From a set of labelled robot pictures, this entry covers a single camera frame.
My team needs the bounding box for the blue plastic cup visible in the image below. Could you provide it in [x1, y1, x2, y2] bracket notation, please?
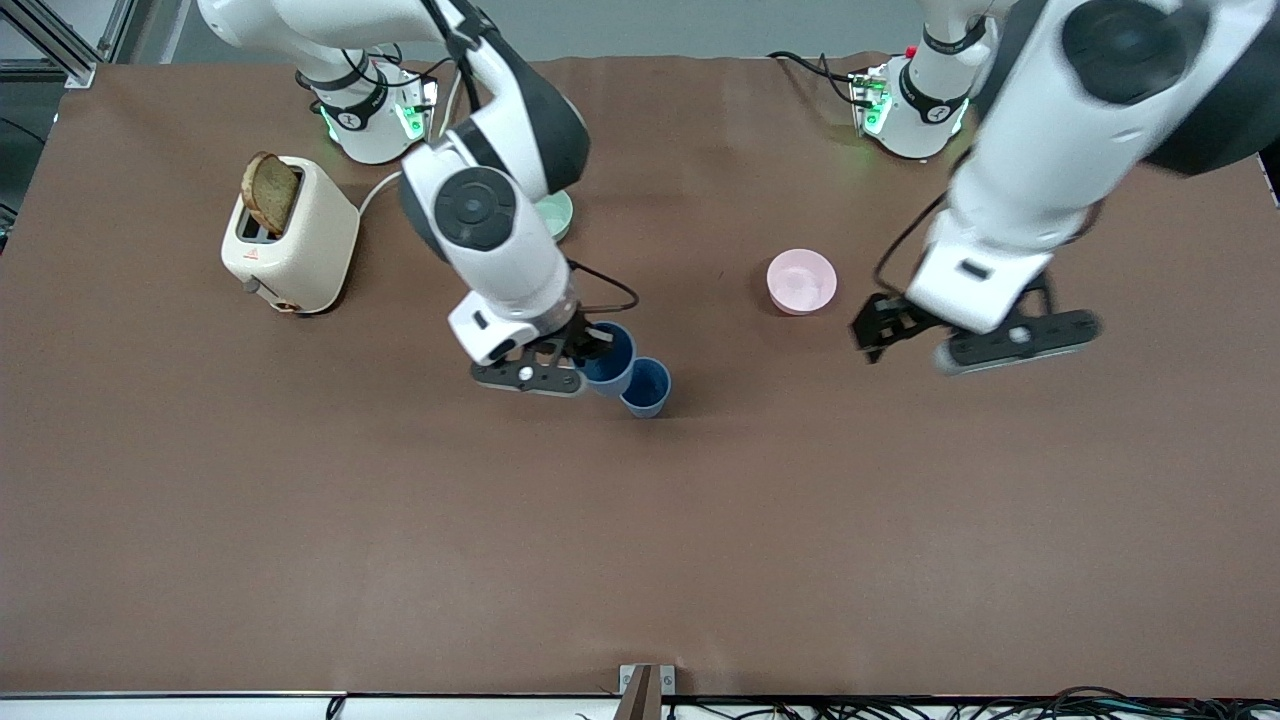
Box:
[580, 321, 638, 399]
[620, 357, 673, 419]

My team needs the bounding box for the pink bowl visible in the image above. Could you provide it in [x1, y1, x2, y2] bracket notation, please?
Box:
[766, 248, 838, 316]

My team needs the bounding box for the mint green bowl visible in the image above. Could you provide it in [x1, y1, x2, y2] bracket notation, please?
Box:
[535, 189, 575, 245]

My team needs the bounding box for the brown table cover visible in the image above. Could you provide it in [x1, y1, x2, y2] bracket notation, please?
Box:
[0, 55, 1280, 699]

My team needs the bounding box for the cream toaster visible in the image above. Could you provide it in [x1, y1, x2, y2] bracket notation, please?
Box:
[220, 155, 361, 316]

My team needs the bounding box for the brown bread slice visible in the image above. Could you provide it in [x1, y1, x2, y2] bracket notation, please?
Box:
[241, 152, 301, 237]

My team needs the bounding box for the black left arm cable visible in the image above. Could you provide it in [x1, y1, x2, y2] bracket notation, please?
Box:
[874, 190, 951, 297]

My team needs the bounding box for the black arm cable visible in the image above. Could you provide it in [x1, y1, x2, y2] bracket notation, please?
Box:
[565, 258, 640, 314]
[874, 190, 951, 297]

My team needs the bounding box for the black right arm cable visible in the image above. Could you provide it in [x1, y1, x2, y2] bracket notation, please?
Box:
[565, 258, 640, 314]

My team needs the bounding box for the white toaster power cable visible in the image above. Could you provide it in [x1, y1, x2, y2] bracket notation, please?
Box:
[358, 60, 471, 216]

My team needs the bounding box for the black base cable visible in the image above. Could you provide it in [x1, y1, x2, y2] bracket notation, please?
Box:
[768, 50, 863, 107]

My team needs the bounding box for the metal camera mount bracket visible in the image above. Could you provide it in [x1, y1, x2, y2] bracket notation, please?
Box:
[618, 664, 676, 720]

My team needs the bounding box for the black cable bundle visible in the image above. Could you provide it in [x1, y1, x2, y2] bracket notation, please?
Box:
[660, 685, 1280, 720]

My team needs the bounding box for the aluminium frame profile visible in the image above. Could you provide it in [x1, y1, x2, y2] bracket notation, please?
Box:
[0, 0, 151, 91]

